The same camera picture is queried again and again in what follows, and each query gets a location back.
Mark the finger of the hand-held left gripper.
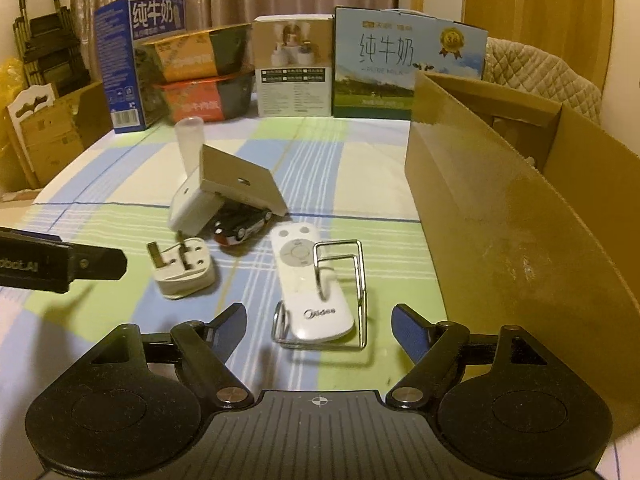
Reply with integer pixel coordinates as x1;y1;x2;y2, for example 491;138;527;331
67;244;127;282

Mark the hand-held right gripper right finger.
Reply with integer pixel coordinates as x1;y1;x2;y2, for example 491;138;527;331
385;302;556;408

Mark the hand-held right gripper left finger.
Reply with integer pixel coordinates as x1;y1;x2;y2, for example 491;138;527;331
82;302;253;408

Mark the metal wire holder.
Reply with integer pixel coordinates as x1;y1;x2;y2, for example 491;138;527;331
271;240;369;349

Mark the white three-pin plug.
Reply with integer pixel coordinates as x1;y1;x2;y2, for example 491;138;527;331
146;237;219;301

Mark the white remote control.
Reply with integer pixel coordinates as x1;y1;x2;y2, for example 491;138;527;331
270;222;354;344

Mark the black toy car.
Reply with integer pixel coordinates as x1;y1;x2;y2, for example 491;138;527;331
214;204;274;247

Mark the large cardboard box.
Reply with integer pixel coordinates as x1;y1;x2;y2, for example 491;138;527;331
404;70;640;411

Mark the brown cardboard carton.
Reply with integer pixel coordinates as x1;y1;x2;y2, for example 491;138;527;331
0;81;115;192

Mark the translucent plastic cup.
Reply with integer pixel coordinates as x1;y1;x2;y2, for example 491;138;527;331
174;117;207;177

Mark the yellow plastic bag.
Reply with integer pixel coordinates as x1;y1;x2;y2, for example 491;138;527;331
0;56;27;113

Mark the blue milk carton box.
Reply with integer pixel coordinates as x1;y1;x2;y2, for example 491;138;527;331
94;0;189;134

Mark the orange instant meal bowl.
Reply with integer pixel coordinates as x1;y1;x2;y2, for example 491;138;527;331
154;71;257;124

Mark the black folding hand cart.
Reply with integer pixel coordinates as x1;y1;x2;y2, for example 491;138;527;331
11;0;92;97

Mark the yellow instant meal bowl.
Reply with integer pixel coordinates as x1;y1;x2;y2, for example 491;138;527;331
141;24;252;82

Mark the white product box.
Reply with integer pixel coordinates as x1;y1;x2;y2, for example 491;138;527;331
251;14;336;119

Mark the green meadow milk box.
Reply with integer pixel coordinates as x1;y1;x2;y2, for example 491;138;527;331
331;6;489;122

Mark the quilted beige cover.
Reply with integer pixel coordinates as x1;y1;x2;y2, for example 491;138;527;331
481;36;602;112

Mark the wooden door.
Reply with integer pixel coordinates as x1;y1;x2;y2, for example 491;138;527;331
461;0;617;92

